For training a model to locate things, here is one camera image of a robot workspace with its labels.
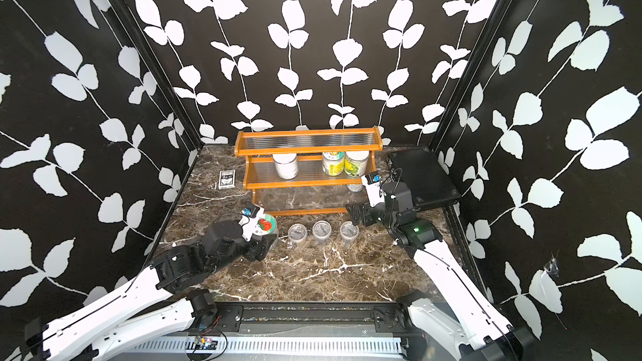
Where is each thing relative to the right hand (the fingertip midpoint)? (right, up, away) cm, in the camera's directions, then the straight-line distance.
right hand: (357, 196), depth 77 cm
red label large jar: (-27, -7, -6) cm, 29 cm away
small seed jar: (-20, -14, +10) cm, 26 cm away
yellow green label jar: (-8, +11, +10) cm, 17 cm away
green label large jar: (+1, +11, +9) cm, 14 cm away
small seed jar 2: (-11, -14, +11) cm, 21 cm away
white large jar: (-24, +10, +7) cm, 27 cm away
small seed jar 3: (-2, -14, +10) cm, 17 cm away
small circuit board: (-45, -41, -6) cm, 61 cm away
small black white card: (-54, +4, +30) cm, 62 cm away
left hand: (-28, -9, -4) cm, 29 cm away
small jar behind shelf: (+1, +1, +23) cm, 23 cm away
